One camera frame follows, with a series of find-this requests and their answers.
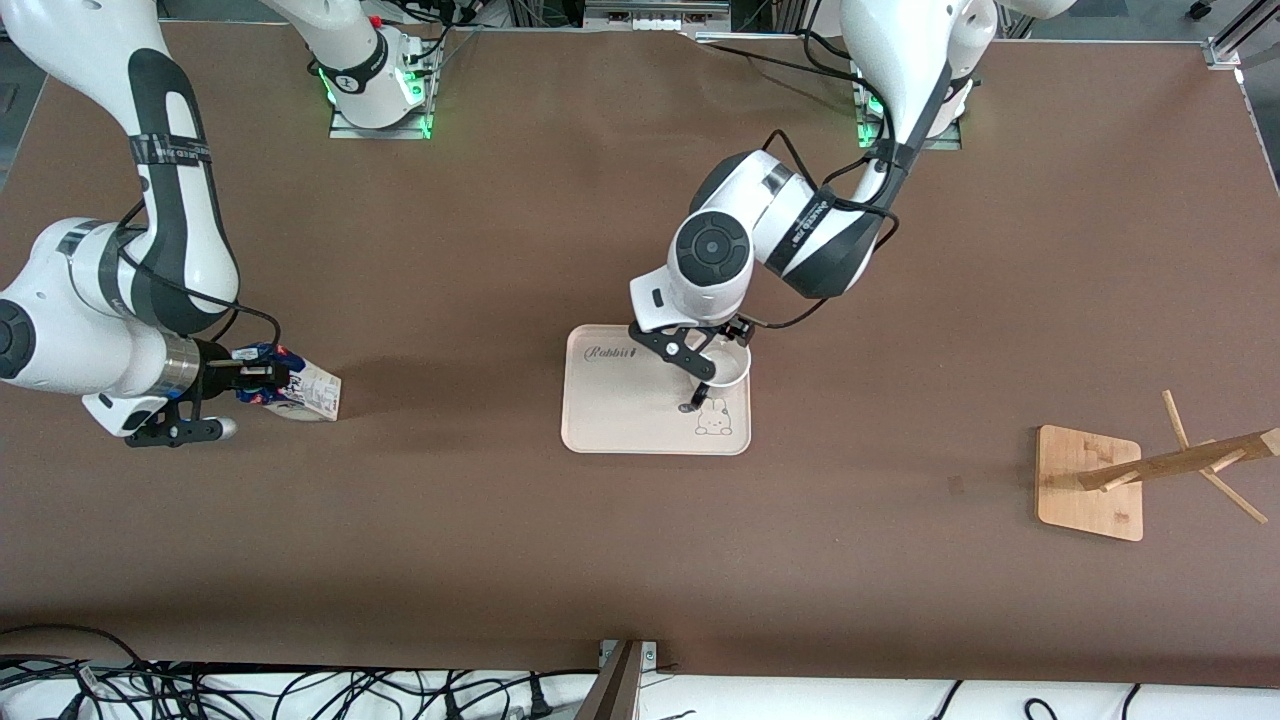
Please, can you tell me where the white smiley face mug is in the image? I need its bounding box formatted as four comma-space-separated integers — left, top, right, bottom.
680, 338, 753, 414

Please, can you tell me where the blue white milk carton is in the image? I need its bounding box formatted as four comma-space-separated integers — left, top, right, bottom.
232, 342, 343, 424

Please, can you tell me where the beige rabbit print tray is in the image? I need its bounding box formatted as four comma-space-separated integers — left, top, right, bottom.
560, 325, 751, 456

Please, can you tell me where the brown table cover mat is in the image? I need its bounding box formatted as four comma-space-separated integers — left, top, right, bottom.
0, 20, 1280, 691

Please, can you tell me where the wooden mug rack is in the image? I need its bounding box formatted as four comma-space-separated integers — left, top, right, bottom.
1035, 390, 1280, 543

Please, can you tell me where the aluminium extrusion corner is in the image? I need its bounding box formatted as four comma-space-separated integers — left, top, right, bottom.
1205, 0, 1280, 71

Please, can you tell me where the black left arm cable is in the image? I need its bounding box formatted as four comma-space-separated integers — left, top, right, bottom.
750, 130, 901, 331

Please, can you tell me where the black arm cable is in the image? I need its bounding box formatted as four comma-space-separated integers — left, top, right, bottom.
115, 200, 283, 349
750, 130, 901, 331

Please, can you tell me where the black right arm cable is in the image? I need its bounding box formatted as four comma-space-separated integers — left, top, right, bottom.
115, 200, 283, 349

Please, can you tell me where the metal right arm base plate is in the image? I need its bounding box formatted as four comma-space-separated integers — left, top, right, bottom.
328, 110, 433, 141

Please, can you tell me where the black base power cable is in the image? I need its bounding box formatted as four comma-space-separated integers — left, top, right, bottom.
795, 28, 871, 61
695, 40, 881, 91

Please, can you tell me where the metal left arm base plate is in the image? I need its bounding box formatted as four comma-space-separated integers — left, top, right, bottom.
858, 120, 963, 151

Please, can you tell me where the metal pole bracket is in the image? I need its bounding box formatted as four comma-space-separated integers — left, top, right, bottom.
598, 639, 659, 673

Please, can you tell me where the dark camera stand pole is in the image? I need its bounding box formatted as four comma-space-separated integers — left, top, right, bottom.
575, 640, 643, 720

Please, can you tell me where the black cable with plug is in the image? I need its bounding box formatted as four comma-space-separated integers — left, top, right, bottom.
440, 668, 601, 720

